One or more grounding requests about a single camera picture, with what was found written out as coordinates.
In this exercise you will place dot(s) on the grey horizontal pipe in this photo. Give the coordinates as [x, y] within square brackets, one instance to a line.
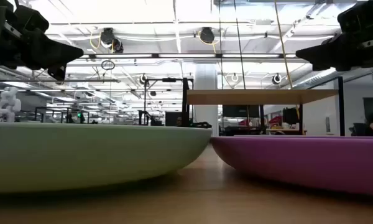
[81, 80]

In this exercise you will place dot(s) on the black monitor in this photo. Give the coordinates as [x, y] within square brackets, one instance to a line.
[290, 115]
[241, 111]

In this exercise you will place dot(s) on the light green plate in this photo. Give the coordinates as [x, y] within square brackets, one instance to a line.
[81, 155]

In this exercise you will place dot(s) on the red object on desk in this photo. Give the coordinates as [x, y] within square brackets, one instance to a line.
[276, 120]

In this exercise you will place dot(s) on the black office chair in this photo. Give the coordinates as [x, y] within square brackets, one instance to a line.
[359, 129]

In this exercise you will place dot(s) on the purple plate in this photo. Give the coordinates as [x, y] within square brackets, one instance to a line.
[298, 161]

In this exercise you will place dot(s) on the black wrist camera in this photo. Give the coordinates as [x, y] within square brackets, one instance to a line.
[34, 20]
[360, 17]

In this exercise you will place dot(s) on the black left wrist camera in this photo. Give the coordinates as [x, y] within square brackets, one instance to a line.
[34, 20]

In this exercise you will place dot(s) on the long ceiling light bar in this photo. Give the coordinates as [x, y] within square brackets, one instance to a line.
[186, 55]

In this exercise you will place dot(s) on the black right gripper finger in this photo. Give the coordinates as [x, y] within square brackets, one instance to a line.
[332, 54]

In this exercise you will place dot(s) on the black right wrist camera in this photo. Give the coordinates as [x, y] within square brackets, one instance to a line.
[360, 17]

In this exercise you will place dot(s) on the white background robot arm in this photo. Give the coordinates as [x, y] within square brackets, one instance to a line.
[7, 104]

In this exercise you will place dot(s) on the black metal workstation frame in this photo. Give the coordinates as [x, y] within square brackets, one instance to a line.
[169, 80]

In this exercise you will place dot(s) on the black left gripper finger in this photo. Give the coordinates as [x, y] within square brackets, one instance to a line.
[58, 72]
[53, 54]

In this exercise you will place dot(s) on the black background robot arm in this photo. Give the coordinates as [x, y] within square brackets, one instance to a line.
[202, 125]

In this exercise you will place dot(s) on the wooden shelf with black legs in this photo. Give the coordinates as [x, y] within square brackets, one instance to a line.
[251, 97]

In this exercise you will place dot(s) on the black box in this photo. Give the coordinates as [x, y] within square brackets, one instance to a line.
[173, 119]

